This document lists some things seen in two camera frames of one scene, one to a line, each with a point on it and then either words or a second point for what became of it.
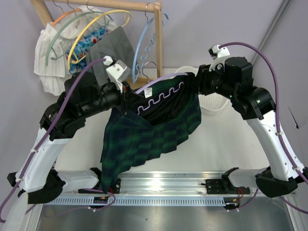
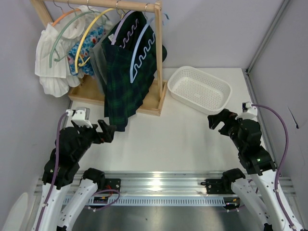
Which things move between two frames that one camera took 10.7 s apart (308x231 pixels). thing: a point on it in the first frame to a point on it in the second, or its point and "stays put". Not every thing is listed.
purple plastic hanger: x=158 y=96 to x=123 y=17
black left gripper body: x=124 y=99 to x=100 y=132
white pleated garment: x=51 y=63 stays put
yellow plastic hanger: x=76 y=61 to x=77 y=56
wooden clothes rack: x=40 y=6 stays put
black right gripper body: x=200 y=80 to x=224 y=122
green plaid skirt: x=157 y=119 to x=122 y=97
